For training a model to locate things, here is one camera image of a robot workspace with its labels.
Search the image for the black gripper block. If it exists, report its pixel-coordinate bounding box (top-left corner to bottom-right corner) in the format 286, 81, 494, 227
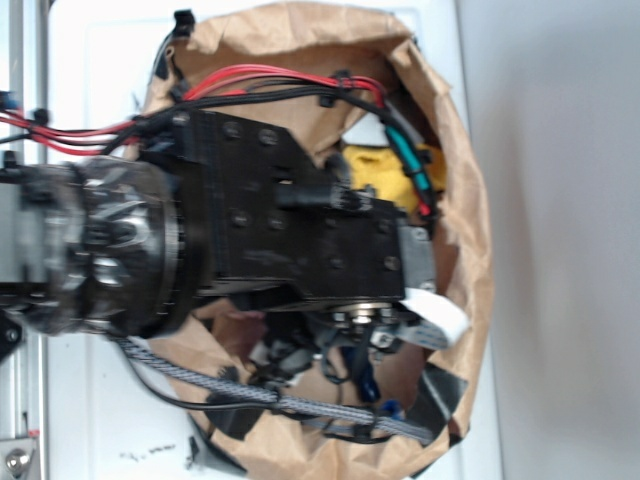
137, 109, 436, 314

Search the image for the yellow cloth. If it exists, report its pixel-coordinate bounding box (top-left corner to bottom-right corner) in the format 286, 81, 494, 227
342, 144, 447, 213

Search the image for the brown crumpled paper bag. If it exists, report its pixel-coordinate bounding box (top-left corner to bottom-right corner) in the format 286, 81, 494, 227
144, 2, 494, 479

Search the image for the red and black wire bundle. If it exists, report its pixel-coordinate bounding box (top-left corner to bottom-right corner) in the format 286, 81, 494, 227
0, 64, 441, 219

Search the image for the dark blue braided rope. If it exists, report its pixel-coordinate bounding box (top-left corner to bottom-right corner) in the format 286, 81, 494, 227
344, 344, 401, 421

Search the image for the grey braided sleeved cable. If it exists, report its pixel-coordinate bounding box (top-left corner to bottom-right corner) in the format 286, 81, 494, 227
112, 334, 435, 445

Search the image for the aluminium extrusion rail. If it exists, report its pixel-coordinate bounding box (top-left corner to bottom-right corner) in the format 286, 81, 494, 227
1, 1, 49, 479

